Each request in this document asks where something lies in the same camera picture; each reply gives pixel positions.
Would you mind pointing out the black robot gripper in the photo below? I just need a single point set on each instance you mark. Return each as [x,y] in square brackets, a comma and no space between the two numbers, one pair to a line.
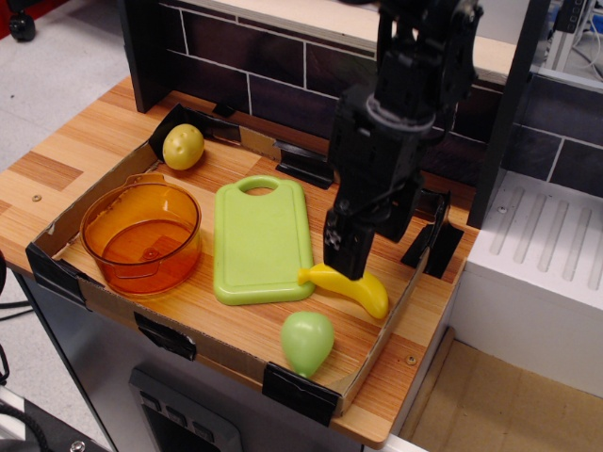
[375,152]

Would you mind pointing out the yellow plastic toy banana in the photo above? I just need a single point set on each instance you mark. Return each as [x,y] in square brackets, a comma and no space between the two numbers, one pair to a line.
[367,291]

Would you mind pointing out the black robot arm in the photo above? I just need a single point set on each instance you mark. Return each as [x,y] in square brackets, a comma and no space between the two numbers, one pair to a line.
[425,59]

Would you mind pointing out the orange transparent plastic pot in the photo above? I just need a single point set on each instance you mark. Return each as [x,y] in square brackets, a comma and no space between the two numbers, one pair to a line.
[144,235]

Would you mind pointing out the cardboard fence with black tape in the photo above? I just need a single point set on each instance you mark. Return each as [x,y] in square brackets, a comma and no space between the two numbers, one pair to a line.
[368,381]

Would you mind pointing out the green plastic cutting board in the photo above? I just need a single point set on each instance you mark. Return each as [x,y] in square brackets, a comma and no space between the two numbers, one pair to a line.
[261,241]

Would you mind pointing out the green plastic toy pear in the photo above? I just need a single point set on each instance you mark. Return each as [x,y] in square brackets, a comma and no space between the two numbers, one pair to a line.
[307,339]

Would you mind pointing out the white toy sink drainboard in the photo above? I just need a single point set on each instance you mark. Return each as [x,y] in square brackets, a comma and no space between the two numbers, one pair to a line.
[531,290]

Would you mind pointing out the yellow plastic toy potato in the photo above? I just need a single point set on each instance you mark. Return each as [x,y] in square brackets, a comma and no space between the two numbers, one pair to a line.
[183,147]

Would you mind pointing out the grey toy oven front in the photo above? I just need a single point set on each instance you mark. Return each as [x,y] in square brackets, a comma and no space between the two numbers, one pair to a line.
[178,423]

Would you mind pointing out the black caster wheel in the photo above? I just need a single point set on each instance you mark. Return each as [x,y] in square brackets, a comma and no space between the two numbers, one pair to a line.
[22,27]

